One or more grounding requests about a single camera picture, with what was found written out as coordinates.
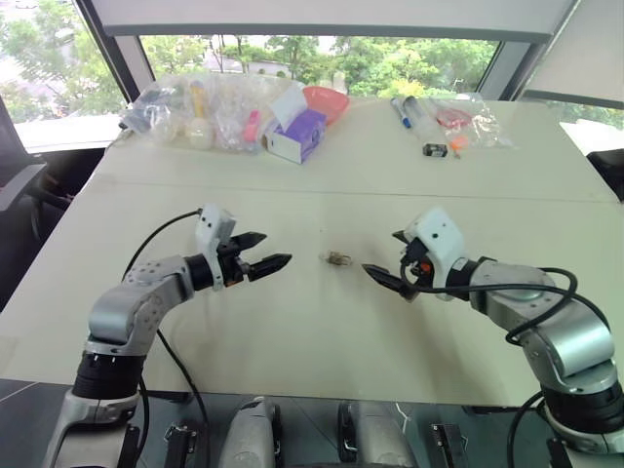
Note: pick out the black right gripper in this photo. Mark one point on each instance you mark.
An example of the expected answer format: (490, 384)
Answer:
(417, 265)

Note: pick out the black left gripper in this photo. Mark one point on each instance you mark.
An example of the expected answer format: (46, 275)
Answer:
(233, 265)

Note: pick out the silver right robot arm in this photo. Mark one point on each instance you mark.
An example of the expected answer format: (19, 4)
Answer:
(575, 346)

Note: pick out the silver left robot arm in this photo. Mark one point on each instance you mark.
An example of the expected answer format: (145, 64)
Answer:
(127, 302)

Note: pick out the small black box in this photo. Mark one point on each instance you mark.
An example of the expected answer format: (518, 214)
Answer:
(435, 149)

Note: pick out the purple and white box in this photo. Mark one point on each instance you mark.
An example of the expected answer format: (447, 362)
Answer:
(300, 139)

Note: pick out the small orange item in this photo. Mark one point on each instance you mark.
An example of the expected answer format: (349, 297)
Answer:
(458, 144)

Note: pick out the cream wooden pestle toy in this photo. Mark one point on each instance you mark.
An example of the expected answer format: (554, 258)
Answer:
(199, 131)

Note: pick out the clear bag with pink item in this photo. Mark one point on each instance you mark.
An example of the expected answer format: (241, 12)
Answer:
(234, 117)

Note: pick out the clear plastic tube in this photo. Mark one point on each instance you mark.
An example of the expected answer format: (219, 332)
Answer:
(420, 119)

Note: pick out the blue marker pen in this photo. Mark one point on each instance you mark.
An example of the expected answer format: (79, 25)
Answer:
(401, 113)

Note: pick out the white paper card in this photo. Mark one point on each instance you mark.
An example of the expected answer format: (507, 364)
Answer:
(287, 105)

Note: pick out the clear bag with red item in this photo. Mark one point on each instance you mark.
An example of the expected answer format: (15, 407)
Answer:
(480, 122)

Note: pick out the pink plastic bowl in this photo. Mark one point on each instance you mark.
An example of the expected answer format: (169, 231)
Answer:
(329, 102)

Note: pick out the grey rounded robot leg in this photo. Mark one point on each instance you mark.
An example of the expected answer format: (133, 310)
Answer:
(253, 434)
(375, 434)

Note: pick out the clear bag with dark items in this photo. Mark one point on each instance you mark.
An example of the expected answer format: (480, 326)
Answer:
(153, 109)

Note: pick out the black office chair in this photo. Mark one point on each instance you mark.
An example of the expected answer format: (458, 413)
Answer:
(53, 195)
(609, 170)

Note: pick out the grey roller blind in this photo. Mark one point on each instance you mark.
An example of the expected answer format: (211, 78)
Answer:
(331, 14)
(580, 53)

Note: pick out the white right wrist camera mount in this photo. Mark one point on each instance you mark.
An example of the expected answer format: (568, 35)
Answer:
(441, 239)

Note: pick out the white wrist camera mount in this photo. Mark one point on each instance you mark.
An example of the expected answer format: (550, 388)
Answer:
(441, 239)
(212, 229)

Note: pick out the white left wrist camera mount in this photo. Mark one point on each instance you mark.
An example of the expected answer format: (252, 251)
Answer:
(212, 229)

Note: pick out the black metal bracket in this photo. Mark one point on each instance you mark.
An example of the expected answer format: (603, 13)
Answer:
(451, 446)
(179, 446)

